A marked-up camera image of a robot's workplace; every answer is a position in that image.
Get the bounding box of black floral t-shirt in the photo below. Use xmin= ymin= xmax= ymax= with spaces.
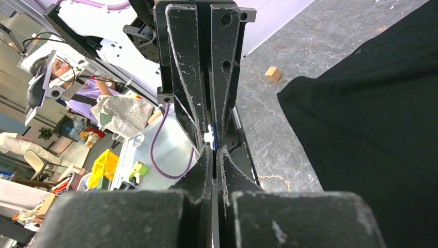
xmin=277 ymin=1 xmax=437 ymax=247

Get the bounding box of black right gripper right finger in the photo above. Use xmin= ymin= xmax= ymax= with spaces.
xmin=217 ymin=148 xmax=385 ymax=247

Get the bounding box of person in purple shirt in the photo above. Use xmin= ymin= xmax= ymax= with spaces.
xmin=29 ymin=54 xmax=124 ymax=124

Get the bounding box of wooden cube near shirt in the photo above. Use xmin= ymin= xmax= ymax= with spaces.
xmin=264 ymin=67 xmax=282 ymax=82

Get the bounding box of yellow plastic crate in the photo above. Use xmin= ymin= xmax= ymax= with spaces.
xmin=87 ymin=149 xmax=119 ymax=188

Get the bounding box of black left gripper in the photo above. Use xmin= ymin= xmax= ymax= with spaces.
xmin=123 ymin=0 xmax=257 ymax=153

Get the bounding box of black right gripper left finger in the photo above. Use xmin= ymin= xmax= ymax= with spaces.
xmin=34 ymin=147 xmax=212 ymax=247

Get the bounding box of floral cloth bag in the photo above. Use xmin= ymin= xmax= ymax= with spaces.
xmin=91 ymin=95 xmax=153 ymax=140

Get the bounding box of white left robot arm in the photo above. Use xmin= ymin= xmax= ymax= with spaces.
xmin=43 ymin=1 xmax=256 ymax=150

